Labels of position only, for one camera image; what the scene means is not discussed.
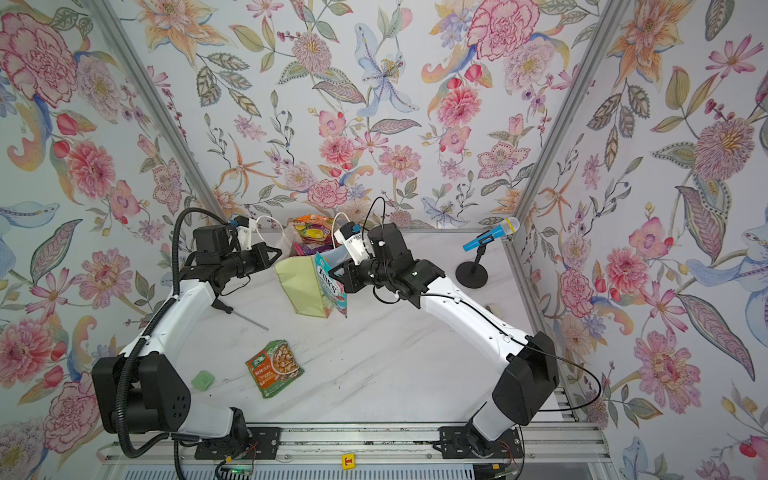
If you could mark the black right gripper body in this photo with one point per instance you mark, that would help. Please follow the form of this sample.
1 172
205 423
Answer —
371 274

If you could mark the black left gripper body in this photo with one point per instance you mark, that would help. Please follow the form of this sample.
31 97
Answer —
241 263

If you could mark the orange Fox's fruits packet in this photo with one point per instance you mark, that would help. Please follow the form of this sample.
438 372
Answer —
313 228

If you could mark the purple Fox's candy packet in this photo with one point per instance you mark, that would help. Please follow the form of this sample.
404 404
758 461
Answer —
311 248

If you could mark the landscape print paper bag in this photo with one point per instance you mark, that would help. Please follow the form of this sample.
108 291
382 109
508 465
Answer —
296 274

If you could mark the teal Fox's candy packet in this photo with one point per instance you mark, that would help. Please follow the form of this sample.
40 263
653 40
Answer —
332 291

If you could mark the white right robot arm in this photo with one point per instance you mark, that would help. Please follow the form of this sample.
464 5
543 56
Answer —
526 364

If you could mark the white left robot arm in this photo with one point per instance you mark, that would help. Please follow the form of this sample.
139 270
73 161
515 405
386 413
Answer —
142 398

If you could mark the blue toy microphone on stand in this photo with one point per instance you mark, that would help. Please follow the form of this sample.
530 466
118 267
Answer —
472 274

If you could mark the green sponge piece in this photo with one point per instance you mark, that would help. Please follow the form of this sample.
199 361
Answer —
203 380

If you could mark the green orange snack packet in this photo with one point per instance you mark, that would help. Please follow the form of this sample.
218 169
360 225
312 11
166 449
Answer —
274 368

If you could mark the yellow tag with letter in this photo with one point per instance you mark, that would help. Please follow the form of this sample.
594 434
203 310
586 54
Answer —
348 461

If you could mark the black handled screwdriver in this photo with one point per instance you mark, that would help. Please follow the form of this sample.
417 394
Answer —
240 315

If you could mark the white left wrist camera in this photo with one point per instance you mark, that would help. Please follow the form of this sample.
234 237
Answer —
247 232

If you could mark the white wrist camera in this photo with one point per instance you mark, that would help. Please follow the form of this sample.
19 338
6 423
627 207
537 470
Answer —
247 232
350 235

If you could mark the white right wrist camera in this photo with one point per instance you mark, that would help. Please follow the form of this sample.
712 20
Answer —
350 235

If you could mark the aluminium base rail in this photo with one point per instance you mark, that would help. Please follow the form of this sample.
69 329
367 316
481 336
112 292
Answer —
419 443

